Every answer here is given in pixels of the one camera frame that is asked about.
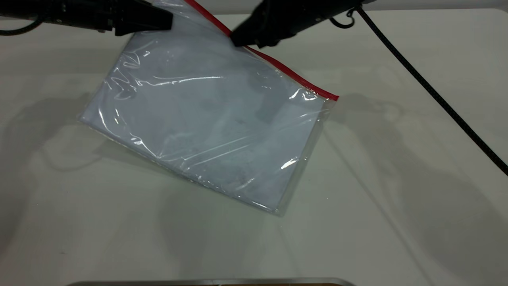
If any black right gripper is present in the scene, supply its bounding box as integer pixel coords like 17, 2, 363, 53
230, 0, 338, 49

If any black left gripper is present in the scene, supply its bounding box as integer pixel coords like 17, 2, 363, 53
44, 0, 174, 37

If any clear zip bag red zipper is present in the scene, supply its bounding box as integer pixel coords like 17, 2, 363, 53
79, 0, 340, 217

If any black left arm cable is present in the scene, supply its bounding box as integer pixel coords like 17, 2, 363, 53
0, 18, 45, 37

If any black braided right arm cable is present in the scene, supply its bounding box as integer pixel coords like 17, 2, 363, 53
329, 6, 508, 176

